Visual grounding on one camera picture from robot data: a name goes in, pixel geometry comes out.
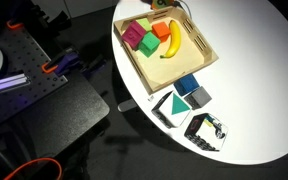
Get grey foam cube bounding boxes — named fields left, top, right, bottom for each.
left=185, top=86, right=212, bottom=110

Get yellow banana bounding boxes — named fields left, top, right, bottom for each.
left=161, top=20, right=181, bottom=58

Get wooden tray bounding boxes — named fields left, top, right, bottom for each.
left=114, top=7, right=218, bottom=94

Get orange cable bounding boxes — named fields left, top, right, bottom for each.
left=3, top=157, right=63, bottom=180

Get magenta foam cube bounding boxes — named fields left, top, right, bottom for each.
left=122, top=21, right=147, bottom=49

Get orange plush number block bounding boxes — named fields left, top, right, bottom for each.
left=151, top=0, right=174, bottom=10

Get blue foam cube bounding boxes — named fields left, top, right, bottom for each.
left=174, top=74, right=199, bottom=96

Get black white patterned cube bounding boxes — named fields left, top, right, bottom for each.
left=184, top=113, right=228, bottom=151

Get orange clamp far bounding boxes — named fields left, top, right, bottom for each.
left=6, top=20, right=24, bottom=30

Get black side table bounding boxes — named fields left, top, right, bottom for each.
left=0, top=74, right=110, bottom=168

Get black perforated mounting board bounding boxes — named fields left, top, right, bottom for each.
left=0, top=25, right=68, bottom=124

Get orange foam cube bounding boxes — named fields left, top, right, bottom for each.
left=152, top=22, right=171, bottom=42

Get white table leg base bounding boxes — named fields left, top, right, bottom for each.
left=118, top=99, right=137, bottom=112

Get white cube teal triangle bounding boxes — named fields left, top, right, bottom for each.
left=151, top=91, right=191, bottom=128

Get purple orange clamp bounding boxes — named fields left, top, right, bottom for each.
left=41, top=48, right=79, bottom=76

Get light green foam cube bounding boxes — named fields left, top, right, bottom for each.
left=137, top=18, right=152, bottom=32

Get silver aluminium rail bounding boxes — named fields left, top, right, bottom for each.
left=0, top=74, right=30, bottom=91

